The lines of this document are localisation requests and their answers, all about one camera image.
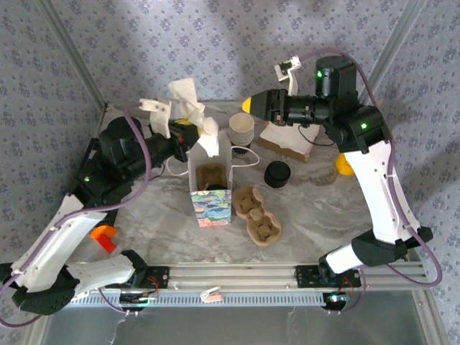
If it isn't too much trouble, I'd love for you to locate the white napkin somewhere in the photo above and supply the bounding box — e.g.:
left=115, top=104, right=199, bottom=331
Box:
left=167, top=76, right=221, bottom=158

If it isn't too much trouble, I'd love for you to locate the brown pulp cup carrier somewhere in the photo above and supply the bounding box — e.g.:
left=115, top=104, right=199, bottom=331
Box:
left=195, top=163, right=228, bottom=190
left=231, top=185, right=284, bottom=248

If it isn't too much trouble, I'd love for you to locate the stack of paper cups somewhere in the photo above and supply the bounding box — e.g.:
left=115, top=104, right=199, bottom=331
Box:
left=229, top=112, right=256, bottom=159

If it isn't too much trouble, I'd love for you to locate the stack of white napkins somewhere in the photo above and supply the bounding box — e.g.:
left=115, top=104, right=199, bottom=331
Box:
left=259, top=120, right=321, bottom=157

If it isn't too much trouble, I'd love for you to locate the yellow cup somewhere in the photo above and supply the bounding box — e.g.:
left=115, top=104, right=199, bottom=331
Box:
left=334, top=153, right=357, bottom=177

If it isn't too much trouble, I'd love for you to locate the stack of black lids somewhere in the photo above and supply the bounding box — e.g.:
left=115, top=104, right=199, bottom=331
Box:
left=263, top=160, right=292, bottom=189

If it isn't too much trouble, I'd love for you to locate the black grey checkerboard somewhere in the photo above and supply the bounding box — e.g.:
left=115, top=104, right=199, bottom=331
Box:
left=70, top=138, right=121, bottom=229

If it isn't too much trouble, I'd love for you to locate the orange plastic block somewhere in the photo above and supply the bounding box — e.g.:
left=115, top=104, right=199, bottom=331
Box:
left=89, top=225, right=118, bottom=254

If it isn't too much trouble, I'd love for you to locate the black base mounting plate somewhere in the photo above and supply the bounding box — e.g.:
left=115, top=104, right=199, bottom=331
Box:
left=295, top=264, right=362, bottom=289
left=121, top=264, right=170, bottom=289

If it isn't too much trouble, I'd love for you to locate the small circuit board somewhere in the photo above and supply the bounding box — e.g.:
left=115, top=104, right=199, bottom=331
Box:
left=323, top=291, right=349, bottom=311
left=119, top=291, right=159, bottom=307

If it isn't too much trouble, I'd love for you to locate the white and pink clip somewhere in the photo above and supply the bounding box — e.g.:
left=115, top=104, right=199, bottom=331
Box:
left=200, top=285, right=224, bottom=303

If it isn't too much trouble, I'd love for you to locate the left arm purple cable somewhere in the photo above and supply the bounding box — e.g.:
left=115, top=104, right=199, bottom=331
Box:
left=0, top=102, right=152, bottom=330

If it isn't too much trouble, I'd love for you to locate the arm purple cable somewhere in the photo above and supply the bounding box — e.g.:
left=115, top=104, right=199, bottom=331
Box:
left=298, top=48, right=443, bottom=288
left=0, top=102, right=152, bottom=330

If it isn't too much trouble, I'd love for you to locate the right gripper thin black cable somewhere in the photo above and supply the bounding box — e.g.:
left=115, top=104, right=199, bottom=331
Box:
left=298, top=124, right=337, bottom=147

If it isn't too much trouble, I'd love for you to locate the aluminium frame post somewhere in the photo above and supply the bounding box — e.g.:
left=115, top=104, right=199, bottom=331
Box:
left=364, top=0, right=431, bottom=107

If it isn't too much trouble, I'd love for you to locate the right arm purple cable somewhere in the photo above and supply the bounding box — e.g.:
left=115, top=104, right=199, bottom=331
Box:
left=298, top=48, right=443, bottom=288

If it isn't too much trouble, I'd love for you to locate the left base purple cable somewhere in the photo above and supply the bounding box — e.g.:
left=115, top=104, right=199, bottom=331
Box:
left=97, top=285, right=129, bottom=316

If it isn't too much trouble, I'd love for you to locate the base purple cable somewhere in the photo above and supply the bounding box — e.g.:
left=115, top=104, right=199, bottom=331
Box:
left=97, top=285, right=129, bottom=316
left=339, top=272, right=367, bottom=316

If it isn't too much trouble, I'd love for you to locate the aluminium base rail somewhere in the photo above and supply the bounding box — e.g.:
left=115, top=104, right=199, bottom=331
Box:
left=82, top=262, right=431, bottom=293

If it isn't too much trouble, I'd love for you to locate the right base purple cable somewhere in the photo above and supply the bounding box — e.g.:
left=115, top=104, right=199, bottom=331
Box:
left=339, top=272, right=367, bottom=316

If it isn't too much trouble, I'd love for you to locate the grey slotted cable duct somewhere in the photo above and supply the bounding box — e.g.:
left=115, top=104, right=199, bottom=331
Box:
left=71, top=290, right=348, bottom=309

